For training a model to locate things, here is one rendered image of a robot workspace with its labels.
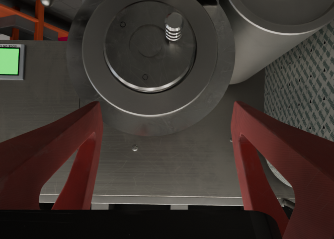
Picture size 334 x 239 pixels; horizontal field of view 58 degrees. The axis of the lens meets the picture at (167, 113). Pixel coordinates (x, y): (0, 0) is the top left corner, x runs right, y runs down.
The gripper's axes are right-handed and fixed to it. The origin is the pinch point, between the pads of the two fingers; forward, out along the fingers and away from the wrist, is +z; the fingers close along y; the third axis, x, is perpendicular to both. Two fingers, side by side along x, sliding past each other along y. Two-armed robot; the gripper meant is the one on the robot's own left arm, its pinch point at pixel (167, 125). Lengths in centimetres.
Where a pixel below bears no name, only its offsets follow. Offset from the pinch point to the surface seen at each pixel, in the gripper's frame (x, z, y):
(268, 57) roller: 7.1, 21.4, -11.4
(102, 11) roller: 0.2, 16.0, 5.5
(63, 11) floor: 94, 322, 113
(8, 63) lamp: 19, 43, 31
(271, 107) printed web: 18.9, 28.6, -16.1
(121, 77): 4.1, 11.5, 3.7
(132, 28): 1.0, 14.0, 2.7
